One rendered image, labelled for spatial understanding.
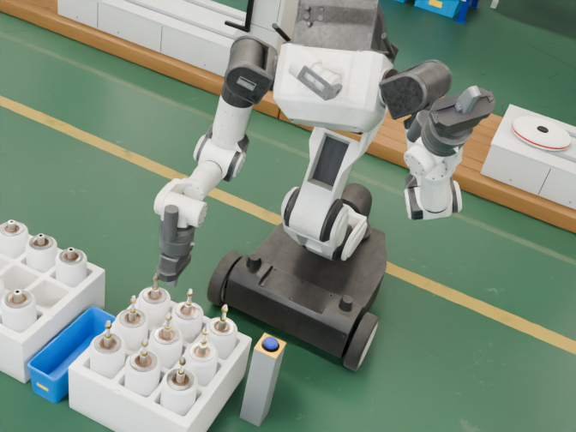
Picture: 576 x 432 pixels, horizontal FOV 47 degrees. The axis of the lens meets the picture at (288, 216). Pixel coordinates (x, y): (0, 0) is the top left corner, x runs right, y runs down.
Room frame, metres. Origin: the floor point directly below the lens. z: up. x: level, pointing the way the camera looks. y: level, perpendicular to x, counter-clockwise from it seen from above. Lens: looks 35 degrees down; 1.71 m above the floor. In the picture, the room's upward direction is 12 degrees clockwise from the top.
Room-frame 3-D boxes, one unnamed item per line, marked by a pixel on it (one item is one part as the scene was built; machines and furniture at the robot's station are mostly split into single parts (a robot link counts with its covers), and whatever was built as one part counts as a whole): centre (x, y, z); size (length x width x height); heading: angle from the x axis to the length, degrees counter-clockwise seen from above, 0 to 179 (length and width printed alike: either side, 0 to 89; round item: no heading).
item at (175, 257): (1.34, 0.27, 0.57); 0.13 x 0.10 x 0.12; 167
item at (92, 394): (1.34, 0.27, 0.09); 0.39 x 0.39 x 0.18; 73
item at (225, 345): (1.42, 0.12, 0.16); 0.10 x 0.10 x 0.18
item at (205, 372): (1.31, 0.16, 0.16); 0.10 x 0.10 x 0.18
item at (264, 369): (1.33, -0.03, 0.16); 0.07 x 0.07 x 0.31; 73
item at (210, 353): (1.31, 0.16, 0.25); 0.08 x 0.08 x 0.01
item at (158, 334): (1.34, 0.27, 0.25); 0.08 x 0.08 x 0.01
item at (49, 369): (1.36, 0.55, 0.06); 0.30 x 0.11 x 0.12; 162
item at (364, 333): (1.64, -0.34, 0.10); 0.20 x 0.05 x 0.20; 162
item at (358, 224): (1.98, -0.17, 0.28); 0.21 x 0.20 x 0.13; 162
